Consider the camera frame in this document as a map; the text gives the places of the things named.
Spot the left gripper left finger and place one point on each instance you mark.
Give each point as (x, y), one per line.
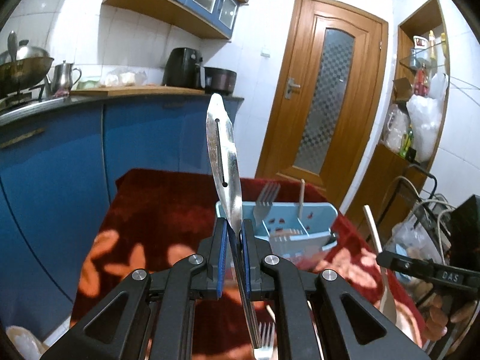
(150, 316)

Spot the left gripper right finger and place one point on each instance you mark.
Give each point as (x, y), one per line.
(317, 316)

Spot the steel fork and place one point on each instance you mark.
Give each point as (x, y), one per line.
(264, 202)
(267, 336)

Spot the person's right hand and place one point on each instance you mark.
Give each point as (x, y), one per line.
(437, 320)

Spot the light blue utensil box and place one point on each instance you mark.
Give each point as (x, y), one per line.
(299, 233)

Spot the red floral blanket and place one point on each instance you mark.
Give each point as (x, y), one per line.
(159, 217)

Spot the white plastic bag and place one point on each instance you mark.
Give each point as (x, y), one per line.
(426, 115)

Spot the blue base cabinets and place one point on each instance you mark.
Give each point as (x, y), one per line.
(60, 160)

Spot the wooden door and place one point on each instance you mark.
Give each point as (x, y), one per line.
(327, 95)

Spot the wooden shelf unit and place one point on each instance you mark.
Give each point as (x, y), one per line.
(394, 181)

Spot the dark rice cooker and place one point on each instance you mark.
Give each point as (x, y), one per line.
(219, 80)

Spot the black air fryer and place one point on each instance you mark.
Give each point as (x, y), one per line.
(184, 68)

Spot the steel kettle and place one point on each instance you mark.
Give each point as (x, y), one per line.
(65, 77)

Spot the wok with lid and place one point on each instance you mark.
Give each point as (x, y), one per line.
(22, 66)

